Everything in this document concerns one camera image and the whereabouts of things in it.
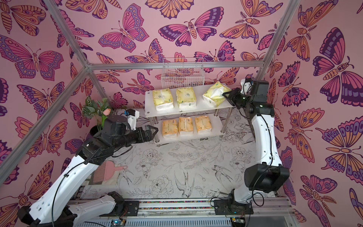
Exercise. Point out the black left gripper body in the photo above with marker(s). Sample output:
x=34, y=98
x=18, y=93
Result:
x=144, y=134

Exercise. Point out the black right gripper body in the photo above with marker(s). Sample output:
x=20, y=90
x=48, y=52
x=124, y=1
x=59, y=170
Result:
x=236, y=96

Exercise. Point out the green tissue pack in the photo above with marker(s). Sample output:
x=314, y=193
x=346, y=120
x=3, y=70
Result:
x=163, y=99
x=214, y=95
x=186, y=97

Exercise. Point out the orange tissue pack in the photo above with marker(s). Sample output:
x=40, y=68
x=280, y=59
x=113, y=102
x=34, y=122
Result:
x=203, y=124
x=186, y=126
x=170, y=128

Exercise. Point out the white two-tier shelf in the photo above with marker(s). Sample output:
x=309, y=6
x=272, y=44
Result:
x=219, y=116

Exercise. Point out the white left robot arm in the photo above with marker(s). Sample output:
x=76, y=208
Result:
x=52, y=209

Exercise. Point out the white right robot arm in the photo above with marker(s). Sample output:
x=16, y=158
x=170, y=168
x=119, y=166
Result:
x=267, y=174

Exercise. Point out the artificial tulip plant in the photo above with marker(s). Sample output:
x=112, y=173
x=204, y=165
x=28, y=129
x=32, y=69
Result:
x=100, y=110

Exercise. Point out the pink dustpan brush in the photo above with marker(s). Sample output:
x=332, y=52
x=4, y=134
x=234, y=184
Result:
x=106, y=171

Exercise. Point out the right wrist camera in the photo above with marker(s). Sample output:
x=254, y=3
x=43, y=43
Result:
x=246, y=85

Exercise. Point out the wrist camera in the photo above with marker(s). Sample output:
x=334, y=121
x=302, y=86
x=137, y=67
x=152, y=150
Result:
x=246, y=85
x=132, y=116

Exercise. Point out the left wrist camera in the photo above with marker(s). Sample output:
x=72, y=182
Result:
x=132, y=116

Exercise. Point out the white wire basket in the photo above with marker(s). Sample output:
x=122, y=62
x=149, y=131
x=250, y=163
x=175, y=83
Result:
x=182, y=72

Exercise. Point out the aluminium frame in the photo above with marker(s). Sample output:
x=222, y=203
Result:
x=87, y=71

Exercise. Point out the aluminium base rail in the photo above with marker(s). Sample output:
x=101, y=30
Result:
x=202, y=212

